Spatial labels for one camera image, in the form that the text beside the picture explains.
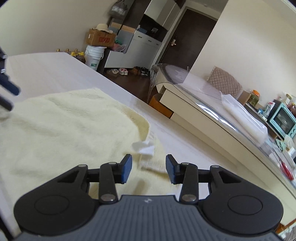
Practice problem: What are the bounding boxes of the cream dining table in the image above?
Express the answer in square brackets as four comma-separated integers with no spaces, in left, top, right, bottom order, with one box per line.
[150,64,295,225]

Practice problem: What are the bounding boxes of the cardboard box with hat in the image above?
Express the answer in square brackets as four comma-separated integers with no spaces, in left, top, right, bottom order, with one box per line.
[86,29,116,48]

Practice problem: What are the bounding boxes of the plastic bag of white cloth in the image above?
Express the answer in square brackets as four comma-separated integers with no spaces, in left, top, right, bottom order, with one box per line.
[221,93,268,147]

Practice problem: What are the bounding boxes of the red handled screwdriver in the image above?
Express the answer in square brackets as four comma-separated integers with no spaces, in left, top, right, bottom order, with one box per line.
[280,159,294,181]

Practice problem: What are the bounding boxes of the orange lid jar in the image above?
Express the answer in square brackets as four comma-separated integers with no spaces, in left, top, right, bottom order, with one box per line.
[247,90,260,107]

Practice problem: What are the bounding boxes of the straw hat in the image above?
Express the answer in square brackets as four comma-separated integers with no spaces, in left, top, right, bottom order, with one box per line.
[95,24,113,34]

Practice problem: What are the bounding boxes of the shoes on floor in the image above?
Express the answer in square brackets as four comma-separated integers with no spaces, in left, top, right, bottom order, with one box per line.
[106,66,150,77]

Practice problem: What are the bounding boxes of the grey white cabinet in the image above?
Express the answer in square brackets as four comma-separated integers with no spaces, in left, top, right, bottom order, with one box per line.
[98,1,185,73]

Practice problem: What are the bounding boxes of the cream yellow towel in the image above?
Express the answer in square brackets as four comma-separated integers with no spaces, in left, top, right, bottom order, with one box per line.
[1,88,181,203]

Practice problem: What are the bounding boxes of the white plastic buckets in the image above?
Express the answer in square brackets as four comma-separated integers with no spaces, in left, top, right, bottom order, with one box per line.
[85,45,106,71]

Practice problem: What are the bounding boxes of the dark brown door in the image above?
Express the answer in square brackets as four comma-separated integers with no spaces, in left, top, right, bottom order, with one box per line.
[159,9,217,71]

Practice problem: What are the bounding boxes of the cooking oil bottles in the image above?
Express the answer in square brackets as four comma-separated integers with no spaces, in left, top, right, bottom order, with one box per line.
[64,49,86,64]

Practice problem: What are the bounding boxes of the quilted brown chair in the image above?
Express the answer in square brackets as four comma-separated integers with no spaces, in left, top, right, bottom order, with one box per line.
[207,66,243,99]

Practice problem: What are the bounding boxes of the hanging grey bag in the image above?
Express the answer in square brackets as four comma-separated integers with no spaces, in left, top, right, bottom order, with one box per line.
[109,1,128,19]

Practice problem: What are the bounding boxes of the teal toaster oven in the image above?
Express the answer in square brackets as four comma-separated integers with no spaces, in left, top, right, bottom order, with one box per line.
[267,100,296,139]

